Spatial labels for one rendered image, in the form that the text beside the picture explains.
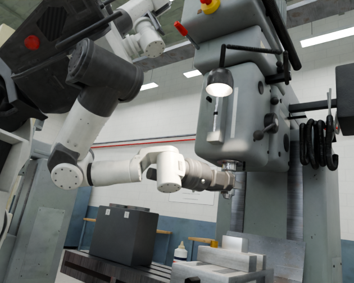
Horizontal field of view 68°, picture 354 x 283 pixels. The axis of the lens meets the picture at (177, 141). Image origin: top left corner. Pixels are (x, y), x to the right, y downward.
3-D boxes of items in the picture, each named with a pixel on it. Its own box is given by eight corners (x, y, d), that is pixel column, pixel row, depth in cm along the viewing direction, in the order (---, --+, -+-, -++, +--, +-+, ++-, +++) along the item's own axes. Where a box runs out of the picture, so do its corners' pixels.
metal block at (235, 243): (240, 261, 73) (241, 238, 74) (220, 256, 76) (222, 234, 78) (247, 260, 77) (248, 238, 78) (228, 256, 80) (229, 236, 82)
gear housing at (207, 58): (258, 48, 80) (259, 21, 82) (190, 66, 94) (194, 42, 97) (287, 97, 105) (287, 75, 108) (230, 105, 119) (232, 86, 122)
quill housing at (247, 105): (250, 153, 74) (256, 55, 83) (189, 155, 86) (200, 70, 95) (271, 169, 88) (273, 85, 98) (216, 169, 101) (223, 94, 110)
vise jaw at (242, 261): (248, 273, 65) (249, 255, 66) (196, 260, 73) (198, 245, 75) (256, 271, 69) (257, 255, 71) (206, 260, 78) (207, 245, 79)
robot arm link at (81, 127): (30, 175, 66) (68, 103, 58) (51, 151, 78) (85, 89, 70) (73, 196, 69) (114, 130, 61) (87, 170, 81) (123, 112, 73)
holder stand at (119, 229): (130, 266, 89) (140, 206, 95) (87, 254, 101) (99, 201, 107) (151, 264, 99) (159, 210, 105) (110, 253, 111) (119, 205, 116)
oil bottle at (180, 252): (178, 281, 78) (184, 241, 81) (168, 278, 80) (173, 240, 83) (186, 280, 81) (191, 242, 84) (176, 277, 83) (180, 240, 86)
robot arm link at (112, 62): (68, 105, 58) (96, 50, 53) (64, 86, 64) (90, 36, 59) (114, 121, 65) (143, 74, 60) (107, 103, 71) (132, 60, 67)
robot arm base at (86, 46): (68, 90, 54) (90, 37, 52) (57, 78, 64) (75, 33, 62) (130, 114, 63) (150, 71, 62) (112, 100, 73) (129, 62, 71)
